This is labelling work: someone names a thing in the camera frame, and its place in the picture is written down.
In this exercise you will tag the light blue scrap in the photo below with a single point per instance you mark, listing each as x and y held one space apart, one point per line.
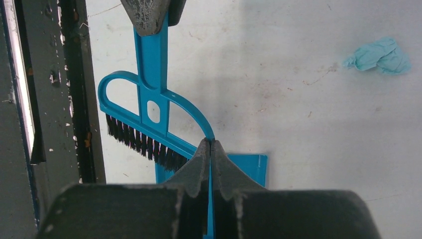
384 55

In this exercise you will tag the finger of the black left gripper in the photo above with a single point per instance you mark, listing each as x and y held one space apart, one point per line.
175 11
146 16

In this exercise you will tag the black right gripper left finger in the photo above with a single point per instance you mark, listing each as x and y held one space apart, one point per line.
195 173

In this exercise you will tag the blue dustpan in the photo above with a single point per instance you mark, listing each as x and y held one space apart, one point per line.
232 202

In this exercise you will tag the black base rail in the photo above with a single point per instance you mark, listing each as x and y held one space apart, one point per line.
49 122

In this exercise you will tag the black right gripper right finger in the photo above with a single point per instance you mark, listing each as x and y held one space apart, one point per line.
227 178

